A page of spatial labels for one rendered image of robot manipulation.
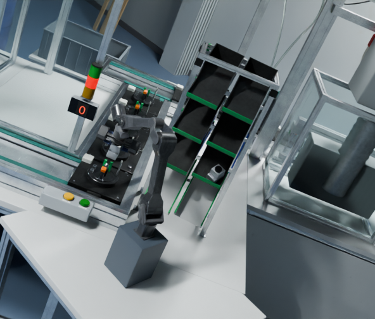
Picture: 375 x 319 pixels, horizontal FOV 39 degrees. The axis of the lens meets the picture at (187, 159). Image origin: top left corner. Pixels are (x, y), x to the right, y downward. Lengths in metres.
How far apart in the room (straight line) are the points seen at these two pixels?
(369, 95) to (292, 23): 3.38
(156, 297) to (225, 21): 4.99
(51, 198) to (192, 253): 0.65
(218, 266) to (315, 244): 0.85
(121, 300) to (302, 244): 1.35
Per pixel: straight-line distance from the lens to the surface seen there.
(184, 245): 2.38
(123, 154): 2.57
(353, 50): 5.83
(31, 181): 2.28
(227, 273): 2.36
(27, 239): 2.13
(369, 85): 2.86
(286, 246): 3.06
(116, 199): 2.28
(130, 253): 1.98
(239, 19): 6.55
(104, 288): 2.03
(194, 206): 2.31
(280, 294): 3.28
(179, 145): 2.28
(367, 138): 2.88
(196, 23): 6.64
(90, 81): 2.31
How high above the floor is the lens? 2.24
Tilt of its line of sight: 27 degrees down
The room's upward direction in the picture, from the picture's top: 24 degrees clockwise
